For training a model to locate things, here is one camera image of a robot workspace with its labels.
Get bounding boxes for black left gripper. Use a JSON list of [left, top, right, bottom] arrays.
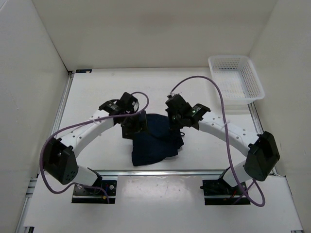
[[119, 110, 151, 141]]

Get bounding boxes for navy blue shorts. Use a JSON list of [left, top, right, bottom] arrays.
[[131, 114, 185, 166]]

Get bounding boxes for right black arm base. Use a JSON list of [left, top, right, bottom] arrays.
[[200, 180, 250, 206]]

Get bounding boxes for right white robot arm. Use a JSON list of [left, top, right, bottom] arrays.
[[166, 94, 280, 194]]

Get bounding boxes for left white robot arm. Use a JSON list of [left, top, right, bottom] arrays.
[[39, 92, 145, 194]]

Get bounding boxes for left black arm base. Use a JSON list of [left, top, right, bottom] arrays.
[[71, 177, 118, 204]]

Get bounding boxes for white perforated plastic basket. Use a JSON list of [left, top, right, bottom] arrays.
[[208, 55, 265, 111]]

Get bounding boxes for aluminium front rail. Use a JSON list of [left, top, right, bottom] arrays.
[[96, 169, 224, 176]]

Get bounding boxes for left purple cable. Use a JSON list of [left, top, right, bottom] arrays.
[[39, 91, 149, 203]]

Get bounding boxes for aluminium left side rail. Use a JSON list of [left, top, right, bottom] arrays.
[[15, 70, 75, 233]]

